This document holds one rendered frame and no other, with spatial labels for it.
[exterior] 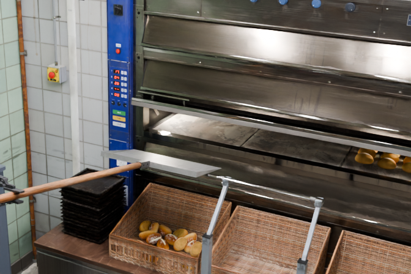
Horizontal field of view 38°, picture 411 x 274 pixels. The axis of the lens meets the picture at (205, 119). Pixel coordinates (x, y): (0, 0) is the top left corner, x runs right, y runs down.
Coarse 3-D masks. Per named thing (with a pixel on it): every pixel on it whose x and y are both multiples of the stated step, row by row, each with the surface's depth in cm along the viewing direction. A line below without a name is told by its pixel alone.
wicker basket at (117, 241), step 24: (144, 192) 360; (168, 192) 361; (144, 216) 366; (168, 216) 362; (192, 216) 355; (120, 240) 328; (216, 240) 333; (144, 264) 325; (168, 264) 329; (192, 264) 312
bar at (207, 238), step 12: (216, 180) 304; (228, 180) 299; (240, 180) 299; (276, 192) 290; (288, 192) 289; (216, 216) 294; (312, 228) 279; (204, 240) 289; (204, 252) 291; (204, 264) 293; (300, 264) 271
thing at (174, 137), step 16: (192, 144) 347; (208, 144) 343; (224, 144) 343; (272, 160) 328; (288, 160) 325; (304, 160) 325; (336, 176) 315; (352, 176) 312; (368, 176) 309; (384, 176) 310
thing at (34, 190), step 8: (112, 168) 268; (120, 168) 273; (128, 168) 279; (136, 168) 288; (80, 176) 244; (88, 176) 248; (96, 176) 253; (104, 176) 260; (48, 184) 224; (56, 184) 227; (64, 184) 232; (72, 184) 238; (24, 192) 210; (32, 192) 214; (40, 192) 219; (0, 200) 198; (8, 200) 202
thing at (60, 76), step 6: (48, 66) 366; (54, 66) 365; (60, 66) 366; (48, 72) 367; (54, 72) 365; (60, 72) 364; (66, 72) 370; (48, 78) 368; (54, 78) 366; (60, 78) 365; (66, 78) 371
